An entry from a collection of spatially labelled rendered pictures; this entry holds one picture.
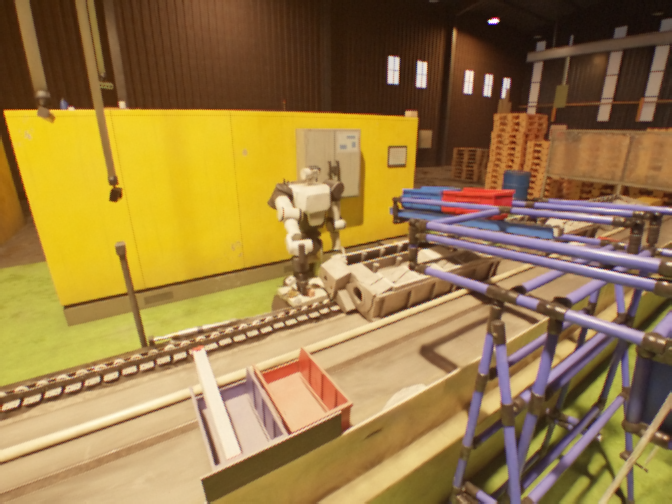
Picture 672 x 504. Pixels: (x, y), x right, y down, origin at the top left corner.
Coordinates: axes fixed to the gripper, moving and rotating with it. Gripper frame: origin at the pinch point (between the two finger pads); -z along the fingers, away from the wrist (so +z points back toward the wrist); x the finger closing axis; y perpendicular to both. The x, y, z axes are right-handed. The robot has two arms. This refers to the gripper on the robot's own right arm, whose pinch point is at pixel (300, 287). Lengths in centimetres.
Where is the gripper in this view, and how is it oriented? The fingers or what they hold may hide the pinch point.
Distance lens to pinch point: 176.8
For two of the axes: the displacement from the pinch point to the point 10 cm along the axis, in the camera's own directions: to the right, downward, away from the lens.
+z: 0.0, -9.4, -3.4
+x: 5.8, 2.8, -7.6
